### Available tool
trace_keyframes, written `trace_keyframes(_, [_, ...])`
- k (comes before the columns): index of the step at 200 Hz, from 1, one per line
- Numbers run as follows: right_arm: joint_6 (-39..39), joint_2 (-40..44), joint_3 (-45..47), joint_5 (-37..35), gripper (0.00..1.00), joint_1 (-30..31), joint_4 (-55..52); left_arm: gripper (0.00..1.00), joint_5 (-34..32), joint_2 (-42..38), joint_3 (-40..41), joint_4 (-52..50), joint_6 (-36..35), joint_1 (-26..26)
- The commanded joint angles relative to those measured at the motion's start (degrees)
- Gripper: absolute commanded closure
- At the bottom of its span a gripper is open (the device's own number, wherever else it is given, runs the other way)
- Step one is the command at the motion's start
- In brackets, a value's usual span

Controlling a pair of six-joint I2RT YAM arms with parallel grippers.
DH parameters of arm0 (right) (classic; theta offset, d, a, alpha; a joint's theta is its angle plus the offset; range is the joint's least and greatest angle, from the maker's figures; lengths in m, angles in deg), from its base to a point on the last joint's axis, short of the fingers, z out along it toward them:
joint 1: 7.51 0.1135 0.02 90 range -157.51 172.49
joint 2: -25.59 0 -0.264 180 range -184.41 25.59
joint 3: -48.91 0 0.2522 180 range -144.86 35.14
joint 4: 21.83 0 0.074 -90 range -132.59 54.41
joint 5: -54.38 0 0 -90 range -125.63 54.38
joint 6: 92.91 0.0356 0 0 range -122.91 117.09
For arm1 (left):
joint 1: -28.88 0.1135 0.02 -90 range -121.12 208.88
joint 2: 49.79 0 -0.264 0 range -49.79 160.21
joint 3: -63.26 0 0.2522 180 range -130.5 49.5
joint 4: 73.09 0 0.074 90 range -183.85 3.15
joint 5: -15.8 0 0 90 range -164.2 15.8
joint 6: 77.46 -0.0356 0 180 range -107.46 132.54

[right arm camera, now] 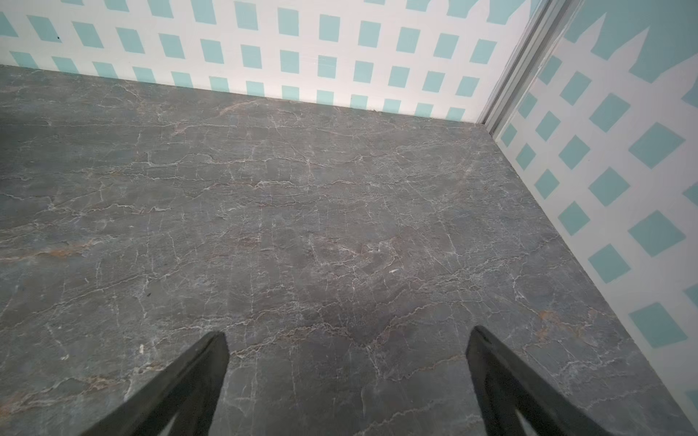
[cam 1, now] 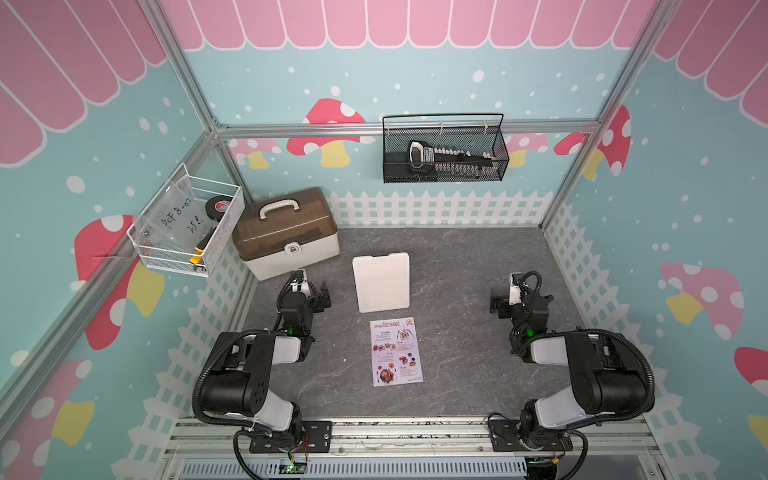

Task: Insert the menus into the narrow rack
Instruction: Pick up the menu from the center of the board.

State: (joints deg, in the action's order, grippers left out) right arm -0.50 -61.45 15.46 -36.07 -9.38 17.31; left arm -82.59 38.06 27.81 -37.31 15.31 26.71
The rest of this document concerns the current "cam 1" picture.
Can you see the black wire mesh basket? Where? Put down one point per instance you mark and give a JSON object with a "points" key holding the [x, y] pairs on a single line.
{"points": [[474, 132]]}

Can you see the clear acrylic wall bin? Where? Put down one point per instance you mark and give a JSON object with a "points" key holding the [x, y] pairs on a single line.
{"points": [[168, 229]]}

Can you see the black socket set tool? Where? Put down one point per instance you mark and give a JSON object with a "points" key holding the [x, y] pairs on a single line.
{"points": [[426, 159]]}

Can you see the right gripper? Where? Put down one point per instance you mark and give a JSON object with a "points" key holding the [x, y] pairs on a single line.
{"points": [[503, 312]]}

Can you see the yellow black screwdriver in bin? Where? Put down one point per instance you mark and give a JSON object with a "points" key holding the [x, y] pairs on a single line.
{"points": [[197, 258]]}

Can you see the restaurant special menu sheet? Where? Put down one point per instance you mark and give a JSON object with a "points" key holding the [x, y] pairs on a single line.
{"points": [[395, 357]]}

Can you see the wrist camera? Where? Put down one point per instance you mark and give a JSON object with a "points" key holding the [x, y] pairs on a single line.
{"points": [[300, 283], [516, 288]]}

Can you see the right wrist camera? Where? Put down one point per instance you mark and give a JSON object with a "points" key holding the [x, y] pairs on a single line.
{"points": [[516, 288]]}

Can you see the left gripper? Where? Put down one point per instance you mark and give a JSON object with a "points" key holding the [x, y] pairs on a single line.
{"points": [[319, 304]]}

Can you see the black tape roll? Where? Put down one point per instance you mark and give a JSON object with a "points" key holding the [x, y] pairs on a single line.
{"points": [[217, 206]]}

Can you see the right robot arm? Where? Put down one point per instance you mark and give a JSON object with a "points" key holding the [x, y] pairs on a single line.
{"points": [[610, 379]]}

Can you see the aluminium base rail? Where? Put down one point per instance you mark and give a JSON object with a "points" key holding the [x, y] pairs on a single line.
{"points": [[368, 437]]}

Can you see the white narrow menu rack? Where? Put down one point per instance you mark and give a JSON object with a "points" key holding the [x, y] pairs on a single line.
{"points": [[382, 282]]}

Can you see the green lit circuit board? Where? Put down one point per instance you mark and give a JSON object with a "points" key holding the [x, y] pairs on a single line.
{"points": [[292, 467]]}

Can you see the brown and white toolbox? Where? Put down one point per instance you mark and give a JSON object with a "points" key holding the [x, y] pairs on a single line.
{"points": [[287, 233]]}

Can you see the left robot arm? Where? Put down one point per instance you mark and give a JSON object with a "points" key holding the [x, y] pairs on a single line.
{"points": [[233, 387]]}

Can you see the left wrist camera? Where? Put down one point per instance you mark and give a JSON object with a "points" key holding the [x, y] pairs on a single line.
{"points": [[300, 283]]}

